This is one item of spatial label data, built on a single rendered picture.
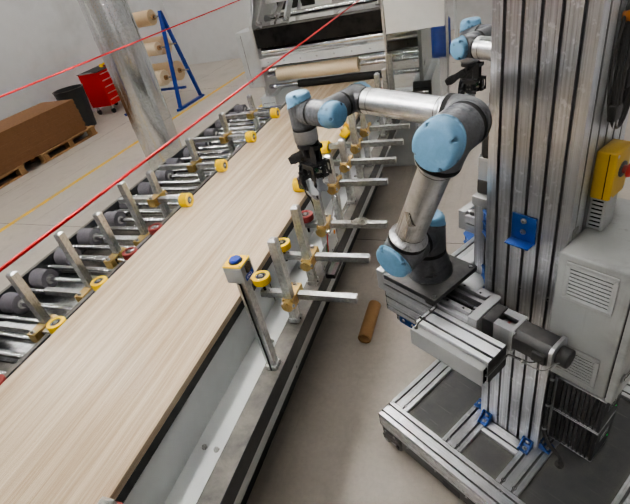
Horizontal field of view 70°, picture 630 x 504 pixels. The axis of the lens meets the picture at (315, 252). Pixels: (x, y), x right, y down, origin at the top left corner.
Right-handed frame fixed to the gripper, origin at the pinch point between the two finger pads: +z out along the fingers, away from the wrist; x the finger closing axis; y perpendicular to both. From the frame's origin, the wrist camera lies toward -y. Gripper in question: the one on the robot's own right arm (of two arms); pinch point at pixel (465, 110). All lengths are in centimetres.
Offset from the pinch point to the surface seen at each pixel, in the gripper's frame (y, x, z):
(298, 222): -30, -75, 27
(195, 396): -9, -147, 55
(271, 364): -3, -118, 59
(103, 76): -853, 71, 66
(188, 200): -124, -88, 38
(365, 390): -14, -69, 132
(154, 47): -715, 137, 29
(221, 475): 19, -155, 62
